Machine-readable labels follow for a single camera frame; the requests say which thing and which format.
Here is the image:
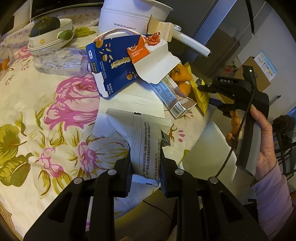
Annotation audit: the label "brown white barcode carton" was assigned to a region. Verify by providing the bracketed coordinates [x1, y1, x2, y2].
[149, 75, 197, 119]

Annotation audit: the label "white orange torn carton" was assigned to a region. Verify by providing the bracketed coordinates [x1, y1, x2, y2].
[127, 32, 180, 84]

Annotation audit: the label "white snack wrapper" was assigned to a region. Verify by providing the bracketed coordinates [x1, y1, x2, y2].
[106, 108, 172, 187]

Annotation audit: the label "clear crushed plastic bottle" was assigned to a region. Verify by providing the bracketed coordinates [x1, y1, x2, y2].
[33, 47, 89, 77]

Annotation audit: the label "pink sleeve right forearm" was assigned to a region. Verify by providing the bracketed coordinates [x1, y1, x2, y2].
[251, 165, 293, 240]

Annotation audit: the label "right hand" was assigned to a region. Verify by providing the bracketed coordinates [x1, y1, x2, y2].
[225, 104, 278, 182]

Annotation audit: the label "lower cardboard box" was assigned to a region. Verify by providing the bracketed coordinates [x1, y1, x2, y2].
[243, 57, 270, 92]

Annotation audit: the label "yellow plastic bag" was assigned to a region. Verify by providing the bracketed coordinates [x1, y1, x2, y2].
[184, 62, 210, 116]

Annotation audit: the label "black chair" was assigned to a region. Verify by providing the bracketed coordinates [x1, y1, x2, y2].
[272, 115, 295, 179]

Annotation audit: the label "orange fruit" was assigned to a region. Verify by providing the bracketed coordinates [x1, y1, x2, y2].
[170, 64, 192, 97]

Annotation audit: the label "grey refrigerator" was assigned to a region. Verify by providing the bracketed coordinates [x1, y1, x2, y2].
[164, 1, 265, 82]

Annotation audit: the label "floral tablecloth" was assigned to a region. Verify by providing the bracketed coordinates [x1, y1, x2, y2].
[0, 6, 209, 239]

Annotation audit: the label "white paper sheet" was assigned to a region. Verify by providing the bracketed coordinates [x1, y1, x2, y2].
[92, 78, 165, 137]

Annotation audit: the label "white electric cooking pot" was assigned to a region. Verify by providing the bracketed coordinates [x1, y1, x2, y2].
[97, 0, 212, 58]

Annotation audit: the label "stacked white bowls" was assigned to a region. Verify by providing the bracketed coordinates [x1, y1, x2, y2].
[27, 18, 75, 54]

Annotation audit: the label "clear bag of oranges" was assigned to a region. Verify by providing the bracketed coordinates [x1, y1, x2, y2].
[0, 45, 14, 79]

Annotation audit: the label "small green fruit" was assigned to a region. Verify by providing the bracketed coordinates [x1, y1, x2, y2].
[57, 30, 73, 41]

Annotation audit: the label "dark green squash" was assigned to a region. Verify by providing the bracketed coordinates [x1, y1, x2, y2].
[30, 16, 61, 38]

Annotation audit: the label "black microwave oven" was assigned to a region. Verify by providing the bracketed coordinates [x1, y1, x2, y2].
[30, 0, 104, 20]

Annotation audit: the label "black cable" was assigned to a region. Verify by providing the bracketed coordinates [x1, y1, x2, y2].
[214, 87, 256, 178]

